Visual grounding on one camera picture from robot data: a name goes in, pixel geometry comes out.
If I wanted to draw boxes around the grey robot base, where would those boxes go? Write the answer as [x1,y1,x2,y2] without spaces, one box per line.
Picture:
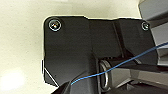
[137,0,168,28]

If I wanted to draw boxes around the blue cable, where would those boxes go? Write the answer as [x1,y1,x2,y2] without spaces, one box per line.
[69,41,168,86]

